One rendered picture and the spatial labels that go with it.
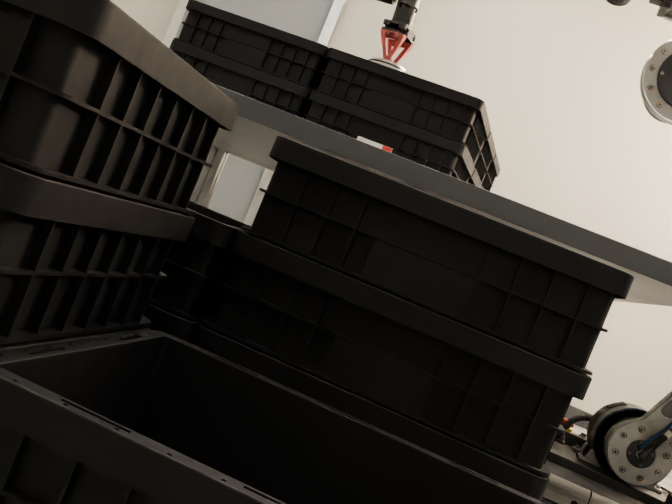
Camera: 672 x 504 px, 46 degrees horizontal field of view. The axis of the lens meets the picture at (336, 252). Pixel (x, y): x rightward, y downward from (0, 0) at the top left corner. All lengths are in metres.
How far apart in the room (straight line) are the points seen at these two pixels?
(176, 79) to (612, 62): 4.88
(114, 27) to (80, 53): 0.03
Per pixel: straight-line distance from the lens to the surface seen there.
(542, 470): 0.85
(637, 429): 1.85
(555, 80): 5.31
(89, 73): 0.52
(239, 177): 5.34
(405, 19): 2.13
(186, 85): 0.62
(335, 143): 1.50
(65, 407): 0.47
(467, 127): 1.85
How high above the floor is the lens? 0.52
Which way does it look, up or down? 1 degrees down
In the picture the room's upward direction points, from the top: 22 degrees clockwise
